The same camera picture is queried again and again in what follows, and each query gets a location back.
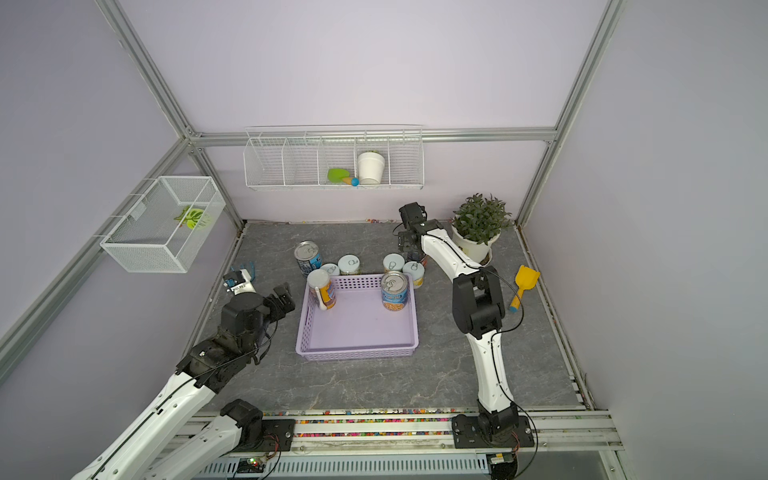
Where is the blue orange soup can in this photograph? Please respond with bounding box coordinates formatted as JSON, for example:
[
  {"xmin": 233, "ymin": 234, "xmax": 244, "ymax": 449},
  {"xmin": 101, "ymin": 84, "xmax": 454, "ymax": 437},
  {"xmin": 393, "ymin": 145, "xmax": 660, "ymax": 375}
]
[{"xmin": 380, "ymin": 271, "xmax": 409, "ymax": 311}]

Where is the tall yellow orange can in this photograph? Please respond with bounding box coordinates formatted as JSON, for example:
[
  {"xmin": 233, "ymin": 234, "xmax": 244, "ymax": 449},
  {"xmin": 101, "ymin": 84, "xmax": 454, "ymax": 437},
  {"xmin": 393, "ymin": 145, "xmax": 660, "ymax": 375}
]
[{"xmin": 307, "ymin": 268, "xmax": 336, "ymax": 310}]

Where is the blue Progresso soup can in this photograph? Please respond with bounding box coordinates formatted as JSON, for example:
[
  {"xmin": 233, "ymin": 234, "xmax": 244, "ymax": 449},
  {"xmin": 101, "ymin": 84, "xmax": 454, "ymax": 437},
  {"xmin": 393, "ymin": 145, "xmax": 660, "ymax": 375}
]
[{"xmin": 294, "ymin": 241, "xmax": 323, "ymax": 277}]

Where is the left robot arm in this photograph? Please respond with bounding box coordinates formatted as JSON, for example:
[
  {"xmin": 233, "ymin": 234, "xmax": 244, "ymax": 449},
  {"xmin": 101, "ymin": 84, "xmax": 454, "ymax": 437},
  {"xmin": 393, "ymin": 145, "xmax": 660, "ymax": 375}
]
[{"xmin": 75, "ymin": 283, "xmax": 296, "ymax": 479}]

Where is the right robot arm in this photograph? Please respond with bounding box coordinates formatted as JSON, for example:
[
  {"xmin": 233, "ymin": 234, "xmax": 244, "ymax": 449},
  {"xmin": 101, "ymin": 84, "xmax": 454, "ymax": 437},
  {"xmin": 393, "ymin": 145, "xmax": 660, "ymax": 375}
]
[{"xmin": 398, "ymin": 213, "xmax": 520, "ymax": 437}]

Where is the lavender plastic basket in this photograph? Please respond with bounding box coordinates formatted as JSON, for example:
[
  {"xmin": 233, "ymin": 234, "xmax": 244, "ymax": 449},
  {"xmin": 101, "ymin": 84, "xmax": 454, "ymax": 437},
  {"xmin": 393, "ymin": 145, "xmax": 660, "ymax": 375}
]
[{"xmin": 295, "ymin": 274, "xmax": 419, "ymax": 361}]

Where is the green toy in side basket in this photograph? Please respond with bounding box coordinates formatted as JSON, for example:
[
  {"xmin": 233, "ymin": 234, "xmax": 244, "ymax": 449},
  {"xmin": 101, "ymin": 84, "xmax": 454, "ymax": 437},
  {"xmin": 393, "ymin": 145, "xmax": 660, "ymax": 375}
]
[{"xmin": 174, "ymin": 206, "xmax": 213, "ymax": 230}]

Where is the small orange label can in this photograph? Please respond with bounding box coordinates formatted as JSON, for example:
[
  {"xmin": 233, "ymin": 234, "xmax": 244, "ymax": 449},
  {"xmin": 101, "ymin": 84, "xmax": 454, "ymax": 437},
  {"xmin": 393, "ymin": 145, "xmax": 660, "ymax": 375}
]
[{"xmin": 382, "ymin": 253, "xmax": 406, "ymax": 272}]

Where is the small yellow label can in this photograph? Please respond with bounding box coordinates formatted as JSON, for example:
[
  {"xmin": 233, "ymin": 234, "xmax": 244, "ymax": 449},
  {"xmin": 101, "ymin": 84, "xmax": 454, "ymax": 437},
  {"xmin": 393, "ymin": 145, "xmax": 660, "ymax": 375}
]
[{"xmin": 402, "ymin": 261, "xmax": 425, "ymax": 289}]

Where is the blue toy rake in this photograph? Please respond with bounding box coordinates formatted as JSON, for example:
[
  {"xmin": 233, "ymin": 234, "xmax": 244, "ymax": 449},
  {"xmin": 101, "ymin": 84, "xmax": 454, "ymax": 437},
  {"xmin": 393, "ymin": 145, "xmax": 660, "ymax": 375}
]
[{"xmin": 240, "ymin": 261, "xmax": 255, "ymax": 282}]

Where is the small pink label can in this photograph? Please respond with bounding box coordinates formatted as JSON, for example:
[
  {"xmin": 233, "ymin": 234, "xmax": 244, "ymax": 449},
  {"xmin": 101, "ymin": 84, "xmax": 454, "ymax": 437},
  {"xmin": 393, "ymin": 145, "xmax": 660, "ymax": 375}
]
[{"xmin": 321, "ymin": 263, "xmax": 340, "ymax": 276}]

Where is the small green label can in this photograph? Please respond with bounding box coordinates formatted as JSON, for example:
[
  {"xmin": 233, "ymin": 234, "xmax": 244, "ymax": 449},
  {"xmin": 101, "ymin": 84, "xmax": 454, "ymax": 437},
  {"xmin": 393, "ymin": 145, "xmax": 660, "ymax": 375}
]
[{"xmin": 337, "ymin": 254, "xmax": 361, "ymax": 275}]

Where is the potted green plant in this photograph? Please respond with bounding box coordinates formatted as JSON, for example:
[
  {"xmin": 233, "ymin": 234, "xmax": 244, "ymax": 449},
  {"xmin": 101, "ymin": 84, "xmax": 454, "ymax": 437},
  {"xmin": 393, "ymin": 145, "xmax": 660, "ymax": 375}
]
[{"xmin": 451, "ymin": 193, "xmax": 513, "ymax": 264}]

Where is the small white empty pot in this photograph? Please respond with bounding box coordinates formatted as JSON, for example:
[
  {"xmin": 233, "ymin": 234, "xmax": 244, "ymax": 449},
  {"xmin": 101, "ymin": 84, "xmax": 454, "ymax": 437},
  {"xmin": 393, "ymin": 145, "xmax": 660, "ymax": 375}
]
[{"xmin": 357, "ymin": 151, "xmax": 386, "ymax": 185}]

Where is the green toy scoop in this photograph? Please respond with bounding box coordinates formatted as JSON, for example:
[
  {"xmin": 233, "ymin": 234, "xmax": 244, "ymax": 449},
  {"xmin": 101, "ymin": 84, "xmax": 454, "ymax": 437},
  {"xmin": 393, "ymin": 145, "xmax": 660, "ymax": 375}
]
[{"xmin": 327, "ymin": 168, "xmax": 360, "ymax": 187}]

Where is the yellow toy shovel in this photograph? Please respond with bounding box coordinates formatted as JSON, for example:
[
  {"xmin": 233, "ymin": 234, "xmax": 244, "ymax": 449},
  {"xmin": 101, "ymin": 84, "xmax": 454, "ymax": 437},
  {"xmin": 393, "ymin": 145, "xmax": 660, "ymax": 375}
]
[{"xmin": 509, "ymin": 265, "xmax": 540, "ymax": 312}]

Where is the aluminium mounting rail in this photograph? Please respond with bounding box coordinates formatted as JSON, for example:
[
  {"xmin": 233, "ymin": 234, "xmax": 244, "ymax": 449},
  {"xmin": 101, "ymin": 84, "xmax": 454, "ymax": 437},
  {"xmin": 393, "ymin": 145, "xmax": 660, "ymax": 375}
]
[{"xmin": 214, "ymin": 409, "xmax": 624, "ymax": 462}]

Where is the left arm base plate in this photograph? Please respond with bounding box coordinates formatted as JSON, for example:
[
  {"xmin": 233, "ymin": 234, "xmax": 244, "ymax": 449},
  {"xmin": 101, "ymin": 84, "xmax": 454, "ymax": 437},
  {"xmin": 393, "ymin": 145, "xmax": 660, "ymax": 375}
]
[{"xmin": 231, "ymin": 418, "xmax": 296, "ymax": 454}]

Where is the white wire side basket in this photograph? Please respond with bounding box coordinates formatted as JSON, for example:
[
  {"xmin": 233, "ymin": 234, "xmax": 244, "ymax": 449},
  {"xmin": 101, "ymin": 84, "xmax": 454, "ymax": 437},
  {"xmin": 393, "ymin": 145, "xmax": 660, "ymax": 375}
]
[{"xmin": 100, "ymin": 176, "xmax": 225, "ymax": 274}]

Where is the white wire wall shelf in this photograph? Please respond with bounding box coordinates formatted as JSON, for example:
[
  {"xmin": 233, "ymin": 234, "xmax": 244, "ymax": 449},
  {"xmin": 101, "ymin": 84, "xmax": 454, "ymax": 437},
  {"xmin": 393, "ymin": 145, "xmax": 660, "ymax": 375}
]
[{"xmin": 243, "ymin": 124, "xmax": 425, "ymax": 190}]

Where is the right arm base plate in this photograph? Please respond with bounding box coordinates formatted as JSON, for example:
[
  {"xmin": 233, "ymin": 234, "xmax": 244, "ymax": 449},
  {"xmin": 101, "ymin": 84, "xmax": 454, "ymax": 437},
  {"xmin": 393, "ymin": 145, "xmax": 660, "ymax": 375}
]
[{"xmin": 450, "ymin": 414, "xmax": 536, "ymax": 449}]

